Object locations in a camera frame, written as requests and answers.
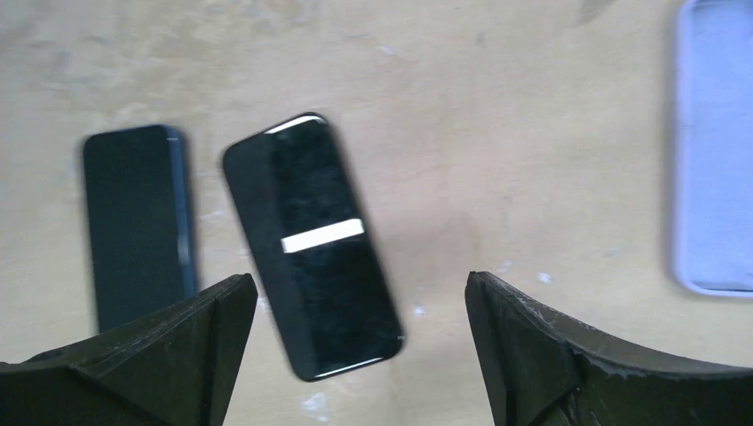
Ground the black smartphone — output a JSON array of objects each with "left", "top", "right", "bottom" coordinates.
[
  {"left": 221, "top": 112, "right": 406, "bottom": 382},
  {"left": 81, "top": 124, "right": 198, "bottom": 333}
]

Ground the phone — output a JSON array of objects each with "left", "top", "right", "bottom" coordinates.
[{"left": 671, "top": 1, "right": 752, "bottom": 298}]

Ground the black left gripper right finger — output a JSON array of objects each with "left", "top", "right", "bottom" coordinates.
[{"left": 464, "top": 272, "right": 752, "bottom": 425}]

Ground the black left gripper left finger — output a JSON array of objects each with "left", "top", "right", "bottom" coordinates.
[{"left": 1, "top": 274, "right": 258, "bottom": 425}]

